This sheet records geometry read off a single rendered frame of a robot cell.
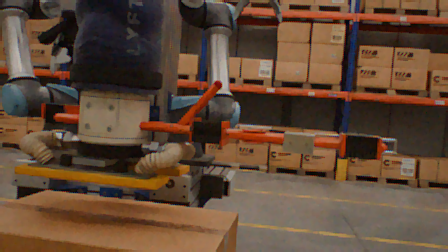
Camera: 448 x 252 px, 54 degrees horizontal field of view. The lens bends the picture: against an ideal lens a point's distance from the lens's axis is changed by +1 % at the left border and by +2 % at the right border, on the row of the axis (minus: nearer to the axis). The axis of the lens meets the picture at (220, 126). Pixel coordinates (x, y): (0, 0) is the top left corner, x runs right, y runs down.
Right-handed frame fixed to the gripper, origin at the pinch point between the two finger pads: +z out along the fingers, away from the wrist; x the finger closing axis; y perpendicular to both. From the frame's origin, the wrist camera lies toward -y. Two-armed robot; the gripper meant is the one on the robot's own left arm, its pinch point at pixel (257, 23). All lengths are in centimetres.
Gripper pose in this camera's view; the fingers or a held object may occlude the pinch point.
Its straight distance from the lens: 148.4
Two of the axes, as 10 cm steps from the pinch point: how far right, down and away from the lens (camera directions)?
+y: -1.1, 0.5, -9.9
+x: 9.9, 0.8, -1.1
